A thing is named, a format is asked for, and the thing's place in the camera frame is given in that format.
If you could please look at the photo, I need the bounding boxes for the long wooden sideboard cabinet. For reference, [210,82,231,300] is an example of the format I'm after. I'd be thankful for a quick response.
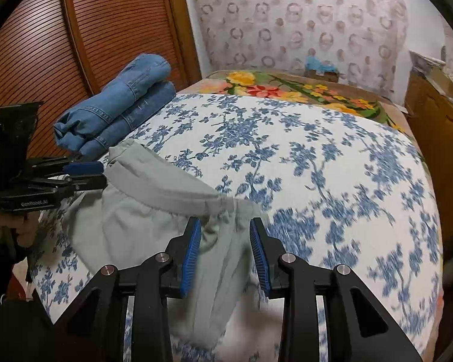
[405,70,453,244]

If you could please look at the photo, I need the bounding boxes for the folded blue denim jeans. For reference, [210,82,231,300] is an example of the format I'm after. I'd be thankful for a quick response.
[53,53,177,161]

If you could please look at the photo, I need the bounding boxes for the patterned pink circle curtain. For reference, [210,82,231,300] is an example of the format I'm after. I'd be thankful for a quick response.
[194,0,407,96]

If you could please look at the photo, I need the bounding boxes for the cardboard box with blue cloth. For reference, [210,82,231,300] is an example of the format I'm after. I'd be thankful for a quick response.
[305,56,339,83]

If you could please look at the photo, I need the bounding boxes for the colourful floral blanket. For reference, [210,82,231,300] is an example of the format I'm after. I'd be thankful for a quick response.
[182,70,413,136]

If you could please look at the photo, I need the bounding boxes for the grey-green pants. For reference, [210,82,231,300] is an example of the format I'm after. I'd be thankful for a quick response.
[62,139,268,348]

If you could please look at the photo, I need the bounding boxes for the camera mount on left gripper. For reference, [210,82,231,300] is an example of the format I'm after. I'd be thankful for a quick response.
[0,101,42,191]

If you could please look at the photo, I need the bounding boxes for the left hand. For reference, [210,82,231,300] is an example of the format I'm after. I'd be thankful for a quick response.
[0,212,40,248]

